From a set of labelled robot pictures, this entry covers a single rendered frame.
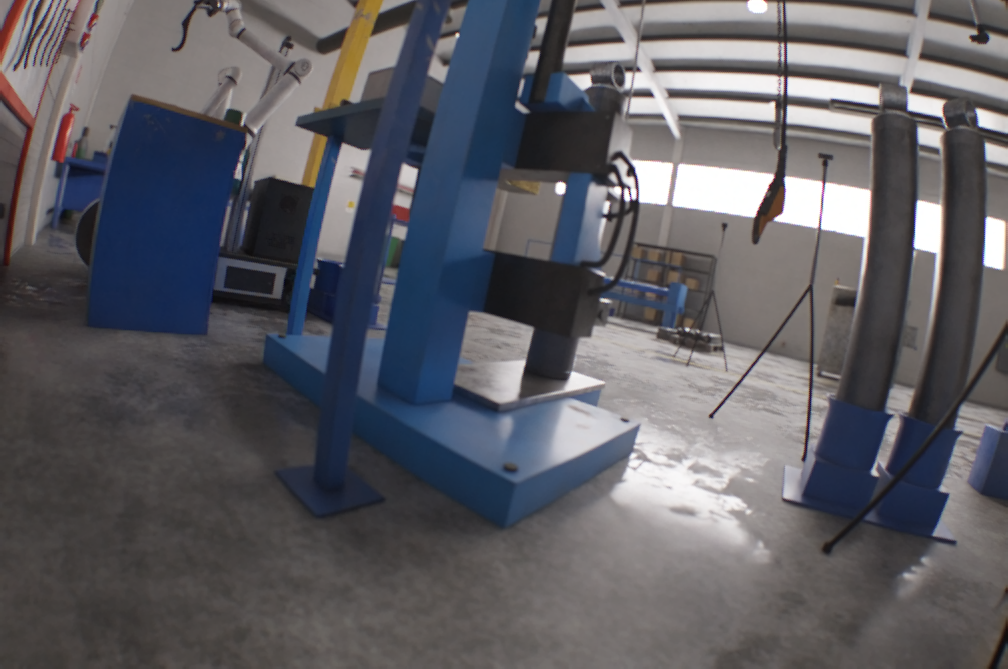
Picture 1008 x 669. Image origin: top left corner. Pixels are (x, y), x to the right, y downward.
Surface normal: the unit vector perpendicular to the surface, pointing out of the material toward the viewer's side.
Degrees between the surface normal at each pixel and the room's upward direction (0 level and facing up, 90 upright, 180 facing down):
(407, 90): 90
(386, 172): 90
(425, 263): 90
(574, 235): 90
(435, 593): 0
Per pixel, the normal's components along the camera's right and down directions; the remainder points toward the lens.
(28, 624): 0.22, -0.98
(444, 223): -0.58, -0.10
